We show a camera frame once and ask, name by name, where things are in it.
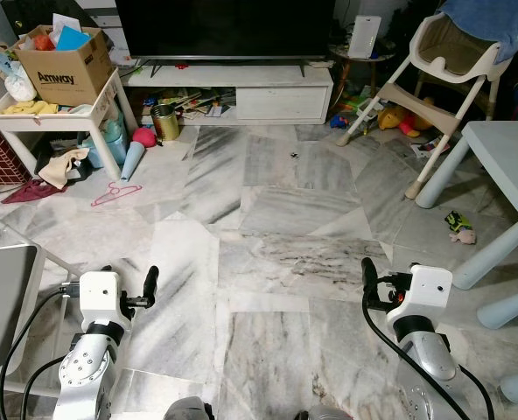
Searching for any pink clothes hanger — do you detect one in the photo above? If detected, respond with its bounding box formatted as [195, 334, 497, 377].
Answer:
[90, 181, 144, 208]

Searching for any brown Amway cardboard box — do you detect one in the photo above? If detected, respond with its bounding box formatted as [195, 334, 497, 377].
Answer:
[14, 25, 115, 107]

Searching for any pink round toy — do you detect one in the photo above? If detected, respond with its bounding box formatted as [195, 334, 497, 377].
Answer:
[132, 126, 158, 148]

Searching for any beige crumpled cloth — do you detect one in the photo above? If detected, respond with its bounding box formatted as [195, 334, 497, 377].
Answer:
[37, 146, 92, 192]

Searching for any gold metal can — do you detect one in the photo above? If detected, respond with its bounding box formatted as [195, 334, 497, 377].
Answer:
[150, 102, 182, 144]

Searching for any light blue kids table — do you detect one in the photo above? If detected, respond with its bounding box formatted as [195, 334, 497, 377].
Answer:
[415, 121, 518, 291]

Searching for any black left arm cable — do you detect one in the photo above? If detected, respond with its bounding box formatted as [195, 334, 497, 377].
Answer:
[0, 282, 81, 420]

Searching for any red lattice basket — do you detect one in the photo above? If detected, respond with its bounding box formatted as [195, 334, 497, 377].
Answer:
[0, 105, 33, 186]

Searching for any grey robot leg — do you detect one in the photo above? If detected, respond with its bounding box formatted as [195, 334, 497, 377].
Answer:
[295, 403, 357, 420]
[162, 395, 215, 420]

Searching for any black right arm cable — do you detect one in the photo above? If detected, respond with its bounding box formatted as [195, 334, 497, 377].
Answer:
[362, 297, 496, 420]

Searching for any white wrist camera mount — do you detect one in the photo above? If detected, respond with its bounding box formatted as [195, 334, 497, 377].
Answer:
[78, 270, 134, 330]
[388, 266, 453, 330]

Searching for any grey right robot leg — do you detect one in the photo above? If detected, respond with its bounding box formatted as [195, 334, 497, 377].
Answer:
[295, 403, 357, 420]

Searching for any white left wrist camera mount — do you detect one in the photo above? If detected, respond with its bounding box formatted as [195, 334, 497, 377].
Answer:
[78, 270, 134, 330]

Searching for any small white plastic table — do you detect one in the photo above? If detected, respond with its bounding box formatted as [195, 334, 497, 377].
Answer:
[0, 68, 139, 181]

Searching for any white television cabinet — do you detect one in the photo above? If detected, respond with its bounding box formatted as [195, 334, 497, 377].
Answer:
[119, 63, 334, 125]

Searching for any white upright box device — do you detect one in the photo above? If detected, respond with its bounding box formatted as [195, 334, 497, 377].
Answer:
[347, 15, 383, 61]

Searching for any dark red cloth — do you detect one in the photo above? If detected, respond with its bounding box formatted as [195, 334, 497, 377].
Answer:
[0, 178, 64, 206]

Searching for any beige baby high chair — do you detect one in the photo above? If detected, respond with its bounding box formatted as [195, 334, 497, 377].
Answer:
[338, 12, 514, 200]

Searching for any yellow plush toy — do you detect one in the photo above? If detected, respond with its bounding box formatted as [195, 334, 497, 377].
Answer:
[376, 104, 410, 133]

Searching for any light blue kids stool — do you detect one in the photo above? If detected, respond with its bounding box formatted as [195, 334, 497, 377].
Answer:
[477, 283, 518, 405]

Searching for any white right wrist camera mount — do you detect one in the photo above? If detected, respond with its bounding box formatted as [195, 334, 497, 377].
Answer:
[388, 266, 453, 330]

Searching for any black flat television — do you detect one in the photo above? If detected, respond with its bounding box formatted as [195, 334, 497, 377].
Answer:
[115, 0, 337, 62]

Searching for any round dark side table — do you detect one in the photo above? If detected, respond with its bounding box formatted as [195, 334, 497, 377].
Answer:
[328, 44, 396, 90]

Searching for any small green black toy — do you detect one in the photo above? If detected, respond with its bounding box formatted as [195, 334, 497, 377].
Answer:
[444, 210, 478, 245]

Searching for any grey left robot leg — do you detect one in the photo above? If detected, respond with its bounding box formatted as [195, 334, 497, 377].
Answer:
[162, 395, 215, 420]

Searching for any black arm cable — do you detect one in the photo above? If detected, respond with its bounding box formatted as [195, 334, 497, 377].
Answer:
[362, 297, 496, 420]
[0, 282, 81, 420]

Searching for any blue cloth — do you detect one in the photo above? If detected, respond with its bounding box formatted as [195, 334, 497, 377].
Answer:
[438, 0, 518, 64]

